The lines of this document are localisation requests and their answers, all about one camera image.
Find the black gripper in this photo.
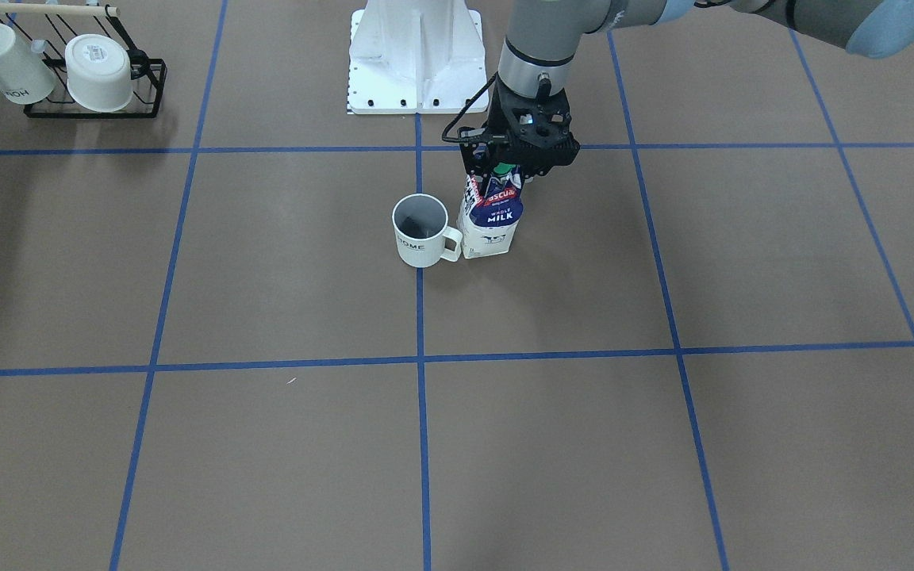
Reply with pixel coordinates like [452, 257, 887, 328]
[459, 75, 581, 177]

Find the blue white milk carton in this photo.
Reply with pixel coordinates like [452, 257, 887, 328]
[458, 163, 524, 258]

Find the white mug with handle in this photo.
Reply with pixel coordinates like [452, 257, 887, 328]
[391, 193, 463, 270]

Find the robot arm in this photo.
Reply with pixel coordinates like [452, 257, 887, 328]
[443, 1, 914, 178]

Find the white upturned cup in rack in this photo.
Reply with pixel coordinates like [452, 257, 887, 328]
[64, 35, 133, 113]

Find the white mug with lettering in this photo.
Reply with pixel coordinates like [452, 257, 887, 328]
[0, 23, 56, 105]

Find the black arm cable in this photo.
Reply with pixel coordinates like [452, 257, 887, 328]
[441, 73, 499, 145]

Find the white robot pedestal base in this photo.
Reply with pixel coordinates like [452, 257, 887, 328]
[346, 1, 487, 115]

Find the black wire cup rack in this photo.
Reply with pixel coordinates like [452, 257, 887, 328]
[0, 1, 167, 120]

